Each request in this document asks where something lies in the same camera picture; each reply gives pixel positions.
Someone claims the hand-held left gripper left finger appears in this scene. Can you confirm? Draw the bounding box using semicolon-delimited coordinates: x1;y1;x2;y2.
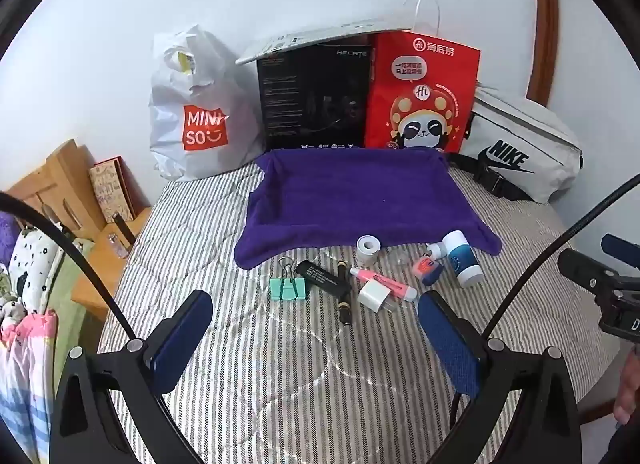
49;289;215;464

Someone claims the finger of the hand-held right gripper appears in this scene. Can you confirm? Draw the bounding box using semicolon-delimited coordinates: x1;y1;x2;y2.
558;249;626;290
601;233;640;265

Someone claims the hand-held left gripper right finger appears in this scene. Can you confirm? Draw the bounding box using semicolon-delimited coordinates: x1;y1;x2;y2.
417;289;583;464

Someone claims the orange lip balm tin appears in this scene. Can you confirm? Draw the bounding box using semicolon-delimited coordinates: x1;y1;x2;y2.
412;256;444;287

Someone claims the pink highlighter pen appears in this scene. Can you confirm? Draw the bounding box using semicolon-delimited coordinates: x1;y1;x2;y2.
348;266;420;302

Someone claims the blue and white bottle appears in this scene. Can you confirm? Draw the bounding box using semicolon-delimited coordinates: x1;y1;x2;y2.
442;230;483;289

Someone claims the white charger plug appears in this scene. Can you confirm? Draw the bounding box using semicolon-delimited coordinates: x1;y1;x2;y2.
357;280;398;314

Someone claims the black and gold tube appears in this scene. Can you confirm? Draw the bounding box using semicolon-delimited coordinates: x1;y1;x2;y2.
336;259;354;321

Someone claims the green binder clip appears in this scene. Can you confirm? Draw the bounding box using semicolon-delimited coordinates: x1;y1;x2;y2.
269;256;307;301

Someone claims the white tape roll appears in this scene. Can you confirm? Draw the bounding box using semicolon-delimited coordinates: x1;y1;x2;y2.
356;236;382;266

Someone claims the black rectangular tube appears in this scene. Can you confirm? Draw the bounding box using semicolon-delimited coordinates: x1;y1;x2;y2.
295;260;351;297

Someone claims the person's right hand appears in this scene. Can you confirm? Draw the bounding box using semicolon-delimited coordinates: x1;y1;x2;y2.
614;351;640;427

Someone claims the wooden nightstand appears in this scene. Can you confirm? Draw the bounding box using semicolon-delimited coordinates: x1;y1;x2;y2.
71;206;153;322

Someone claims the green cloth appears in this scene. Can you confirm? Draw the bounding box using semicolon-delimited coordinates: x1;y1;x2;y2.
45;239;101;380

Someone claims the striped bed quilt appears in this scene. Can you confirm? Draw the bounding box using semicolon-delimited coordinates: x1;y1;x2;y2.
97;154;621;464

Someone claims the white waist bag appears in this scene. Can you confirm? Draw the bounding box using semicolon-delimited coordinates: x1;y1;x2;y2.
447;81;585;205

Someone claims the pink striped cloth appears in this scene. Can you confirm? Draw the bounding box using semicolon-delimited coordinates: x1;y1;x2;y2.
0;309;58;450

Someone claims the patterned book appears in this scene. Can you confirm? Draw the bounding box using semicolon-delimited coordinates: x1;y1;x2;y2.
89;156;137;224

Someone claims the white floral cloth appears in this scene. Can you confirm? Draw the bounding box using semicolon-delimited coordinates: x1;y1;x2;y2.
10;226;66;315

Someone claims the purple towel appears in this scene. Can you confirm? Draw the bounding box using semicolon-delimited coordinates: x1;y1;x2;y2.
234;149;502;271

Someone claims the purple plush cloth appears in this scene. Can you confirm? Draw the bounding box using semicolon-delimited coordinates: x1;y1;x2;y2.
0;211;23;265

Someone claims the red panda paper bag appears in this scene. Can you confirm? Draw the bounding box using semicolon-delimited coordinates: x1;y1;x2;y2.
364;0;482;154

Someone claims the white plastic shopping bag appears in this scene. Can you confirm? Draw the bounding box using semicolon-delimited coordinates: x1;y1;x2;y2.
148;26;266;182

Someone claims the black headphone box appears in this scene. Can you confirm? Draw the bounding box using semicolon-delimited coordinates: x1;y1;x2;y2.
256;36;373;151

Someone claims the grey flat cardboard box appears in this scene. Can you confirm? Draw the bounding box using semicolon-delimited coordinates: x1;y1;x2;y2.
235;14;418;65

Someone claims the brown wooden door frame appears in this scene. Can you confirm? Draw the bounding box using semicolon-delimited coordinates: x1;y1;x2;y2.
525;0;560;105

